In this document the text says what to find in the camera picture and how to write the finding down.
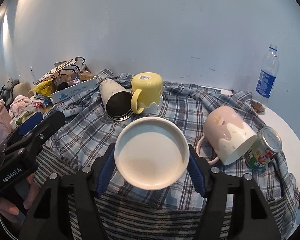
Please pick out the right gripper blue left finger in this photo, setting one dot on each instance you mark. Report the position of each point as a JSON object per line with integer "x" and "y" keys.
{"x": 49, "y": 216}

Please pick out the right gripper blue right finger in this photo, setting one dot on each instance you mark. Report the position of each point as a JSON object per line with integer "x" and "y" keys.
{"x": 251, "y": 215}

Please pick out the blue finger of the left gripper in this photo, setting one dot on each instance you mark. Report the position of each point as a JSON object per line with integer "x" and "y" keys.
{"x": 30, "y": 123}
{"x": 45, "y": 130}

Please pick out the white blue patterned coffee cup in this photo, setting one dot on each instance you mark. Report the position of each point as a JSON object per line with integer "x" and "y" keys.
{"x": 151, "y": 153}

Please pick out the left hand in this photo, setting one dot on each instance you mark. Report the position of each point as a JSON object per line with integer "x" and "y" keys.
{"x": 23, "y": 198}

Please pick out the yellow snack bag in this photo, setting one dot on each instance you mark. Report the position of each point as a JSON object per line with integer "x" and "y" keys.
{"x": 45, "y": 88}

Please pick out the beige sofa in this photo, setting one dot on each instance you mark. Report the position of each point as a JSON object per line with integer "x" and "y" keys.
{"x": 23, "y": 89}

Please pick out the pink clothing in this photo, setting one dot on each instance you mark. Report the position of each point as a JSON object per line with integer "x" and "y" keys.
{"x": 6, "y": 116}

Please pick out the white cardboard box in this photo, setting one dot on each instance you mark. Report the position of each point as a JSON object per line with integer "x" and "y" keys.
{"x": 73, "y": 90}

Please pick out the black white patterned bag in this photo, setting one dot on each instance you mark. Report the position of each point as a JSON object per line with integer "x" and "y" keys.
{"x": 63, "y": 68}

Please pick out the beige steel tumbler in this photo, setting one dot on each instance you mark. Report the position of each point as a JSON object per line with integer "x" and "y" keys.
{"x": 116, "y": 100}

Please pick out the pink cream mug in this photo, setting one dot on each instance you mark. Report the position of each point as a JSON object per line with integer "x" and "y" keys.
{"x": 227, "y": 133}

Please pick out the green tin can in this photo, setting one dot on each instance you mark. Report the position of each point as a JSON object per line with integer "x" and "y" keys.
{"x": 263, "y": 150}

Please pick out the blue plaid cloth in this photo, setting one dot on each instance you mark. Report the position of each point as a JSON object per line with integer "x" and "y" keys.
{"x": 88, "y": 131}

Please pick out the yellow mug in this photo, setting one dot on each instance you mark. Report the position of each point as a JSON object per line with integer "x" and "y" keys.
{"x": 147, "y": 93}

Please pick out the brown nut shell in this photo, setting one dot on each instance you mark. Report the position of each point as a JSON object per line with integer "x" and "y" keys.
{"x": 257, "y": 106}

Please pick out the plastic water bottle blue label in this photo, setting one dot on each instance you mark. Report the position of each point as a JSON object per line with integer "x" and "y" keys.
{"x": 269, "y": 70}

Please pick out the white wall socket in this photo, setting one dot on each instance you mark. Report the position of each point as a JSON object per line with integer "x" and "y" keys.
{"x": 33, "y": 74}

